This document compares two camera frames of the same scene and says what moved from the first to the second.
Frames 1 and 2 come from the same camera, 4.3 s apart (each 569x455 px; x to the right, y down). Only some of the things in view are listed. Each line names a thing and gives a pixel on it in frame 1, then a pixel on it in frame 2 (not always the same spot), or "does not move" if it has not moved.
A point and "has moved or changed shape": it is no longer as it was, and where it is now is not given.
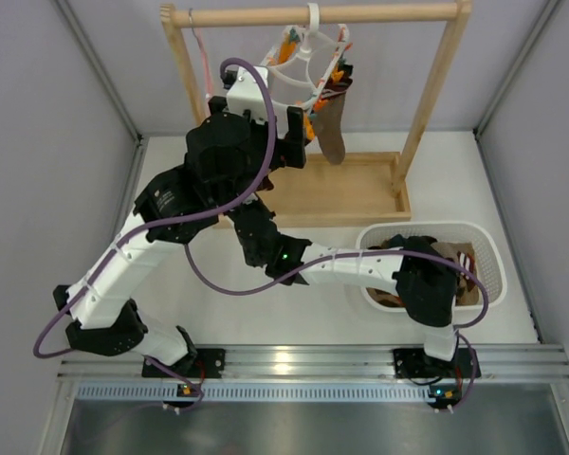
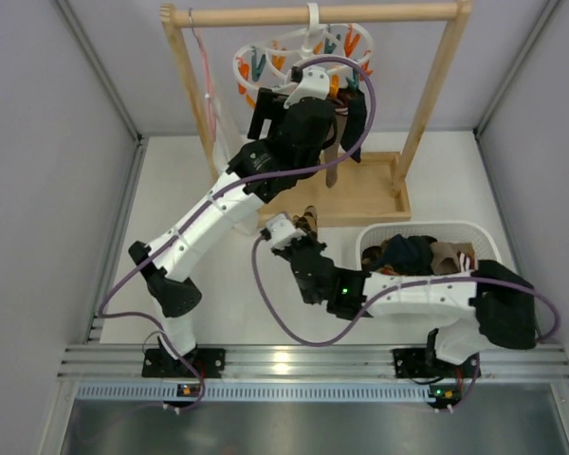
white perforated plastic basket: x=486 y=240 does not move
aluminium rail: x=498 y=361 does not move
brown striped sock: x=468 y=291 does not move
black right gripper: x=246 y=214 to x=301 y=242
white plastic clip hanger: x=302 y=59 has moved or changed shape
